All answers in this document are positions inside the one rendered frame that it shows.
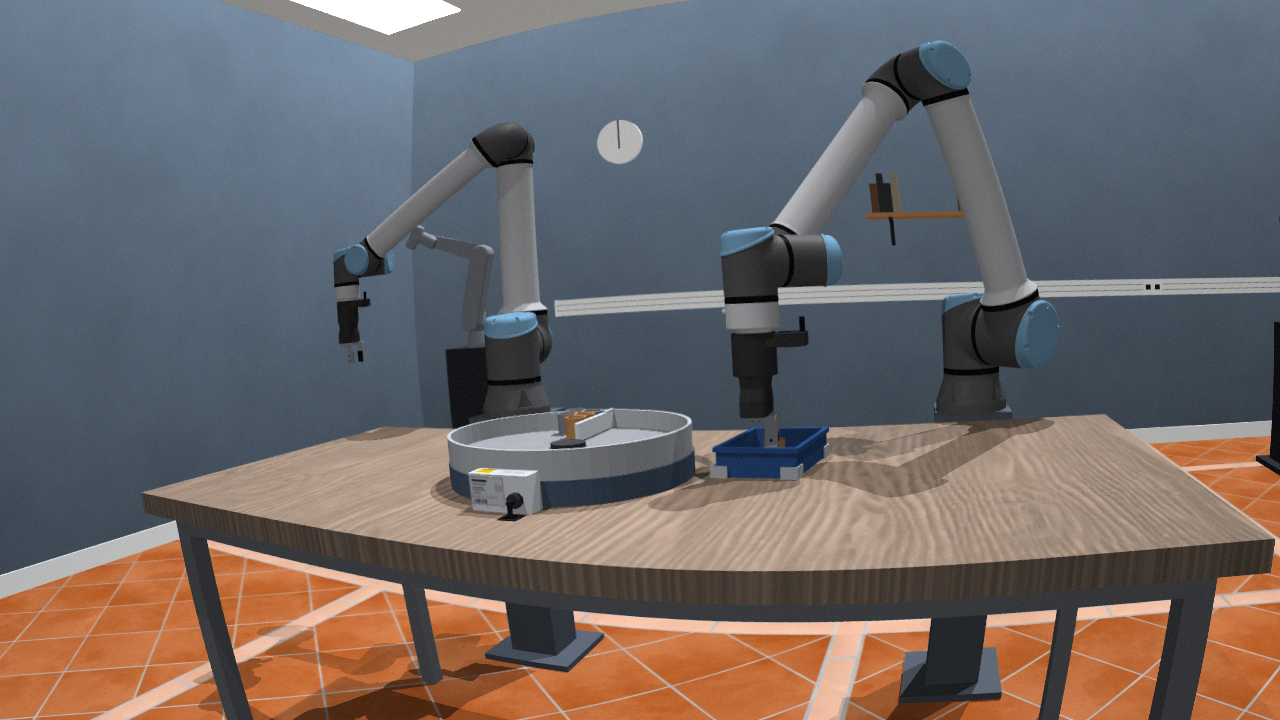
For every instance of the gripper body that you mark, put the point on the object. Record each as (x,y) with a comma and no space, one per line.
(348,322)
(755,375)

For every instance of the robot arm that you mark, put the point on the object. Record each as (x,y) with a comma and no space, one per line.
(430,200)
(990,200)

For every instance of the blue crate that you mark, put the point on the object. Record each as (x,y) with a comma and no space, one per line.
(745,460)

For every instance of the grey turntable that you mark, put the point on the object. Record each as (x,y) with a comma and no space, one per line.
(620,462)

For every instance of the black box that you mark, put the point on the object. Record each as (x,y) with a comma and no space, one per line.
(465,385)

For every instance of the grey jointed stand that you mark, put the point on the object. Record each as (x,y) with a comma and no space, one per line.
(478,270)

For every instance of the wooden table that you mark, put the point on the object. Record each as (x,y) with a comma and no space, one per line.
(900,520)

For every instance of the white control box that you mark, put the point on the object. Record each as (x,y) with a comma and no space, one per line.
(495,488)

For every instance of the white ceiling light panel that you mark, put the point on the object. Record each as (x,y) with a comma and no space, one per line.
(375,12)

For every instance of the black upright board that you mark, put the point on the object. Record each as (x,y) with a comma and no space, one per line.
(1272,400)

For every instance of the wooden wall shelf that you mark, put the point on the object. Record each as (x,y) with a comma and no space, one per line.
(920,214)

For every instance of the white wall clock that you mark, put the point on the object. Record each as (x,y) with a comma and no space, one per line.
(620,142)

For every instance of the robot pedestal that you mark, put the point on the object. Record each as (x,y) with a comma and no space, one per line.
(545,635)
(950,660)

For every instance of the white wall rail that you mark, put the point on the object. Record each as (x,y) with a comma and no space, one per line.
(1100,288)

